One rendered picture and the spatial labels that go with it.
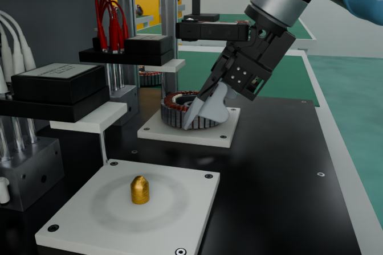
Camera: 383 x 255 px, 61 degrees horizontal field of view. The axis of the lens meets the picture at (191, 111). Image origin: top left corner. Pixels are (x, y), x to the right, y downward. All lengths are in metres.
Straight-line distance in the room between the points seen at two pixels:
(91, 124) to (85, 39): 0.42
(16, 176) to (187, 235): 0.19
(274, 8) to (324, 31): 5.21
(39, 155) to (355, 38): 5.55
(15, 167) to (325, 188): 0.35
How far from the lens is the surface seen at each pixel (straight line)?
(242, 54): 0.50
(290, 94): 0.85
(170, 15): 0.72
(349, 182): 0.50
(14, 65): 0.37
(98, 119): 0.32
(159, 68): 0.53
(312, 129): 0.59
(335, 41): 5.73
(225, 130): 0.53
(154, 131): 0.52
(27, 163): 0.39
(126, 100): 0.59
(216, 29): 0.50
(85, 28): 0.72
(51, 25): 0.63
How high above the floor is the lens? 0.99
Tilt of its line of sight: 21 degrees down
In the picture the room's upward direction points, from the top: straight up
